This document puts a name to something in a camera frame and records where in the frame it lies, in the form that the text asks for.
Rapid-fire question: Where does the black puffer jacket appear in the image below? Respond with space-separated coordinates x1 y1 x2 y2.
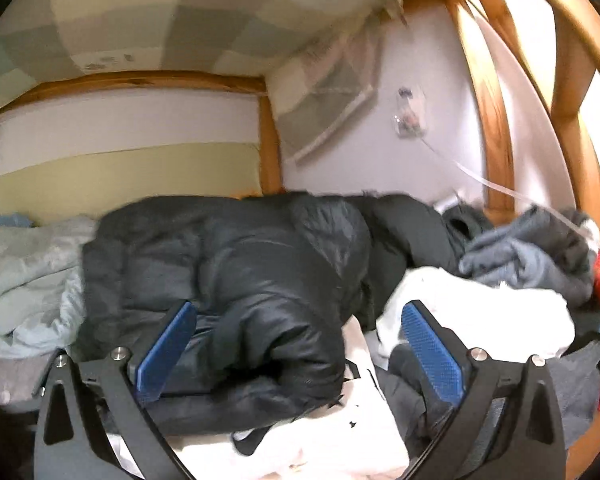
76 194 370 435

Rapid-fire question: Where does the white bed sheet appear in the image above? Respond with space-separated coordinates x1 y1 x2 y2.
0 348 73 405

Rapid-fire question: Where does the dark grey garment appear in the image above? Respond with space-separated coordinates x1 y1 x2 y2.
374 333 600 457

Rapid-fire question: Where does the white hoodie with logo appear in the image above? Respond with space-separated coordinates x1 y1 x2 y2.
175 268 574 479

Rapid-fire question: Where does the light blue duvet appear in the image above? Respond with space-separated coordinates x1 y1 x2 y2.
0 216 97 360

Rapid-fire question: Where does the grey knit sweater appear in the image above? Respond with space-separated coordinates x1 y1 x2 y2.
458 206 597 309

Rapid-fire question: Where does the black coat behind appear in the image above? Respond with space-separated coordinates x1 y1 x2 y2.
348 194 494 332

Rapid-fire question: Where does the checkered curtain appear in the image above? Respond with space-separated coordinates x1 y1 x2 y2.
0 0 401 159

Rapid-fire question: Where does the white cable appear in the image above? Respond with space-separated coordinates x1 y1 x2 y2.
419 136 600 264

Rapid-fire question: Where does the wall socket with plugs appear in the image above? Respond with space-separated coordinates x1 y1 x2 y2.
393 87 427 139

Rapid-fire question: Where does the wooden bed frame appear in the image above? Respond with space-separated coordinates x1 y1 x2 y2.
0 0 600 479

